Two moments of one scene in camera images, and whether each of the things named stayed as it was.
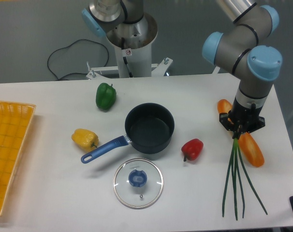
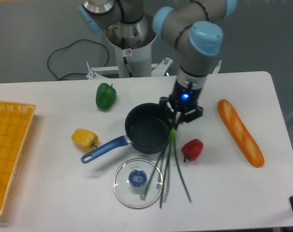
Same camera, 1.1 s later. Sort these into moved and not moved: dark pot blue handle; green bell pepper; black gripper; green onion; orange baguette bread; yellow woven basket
Moved: green onion; black gripper
Not moved: dark pot blue handle; green bell pepper; yellow woven basket; orange baguette bread
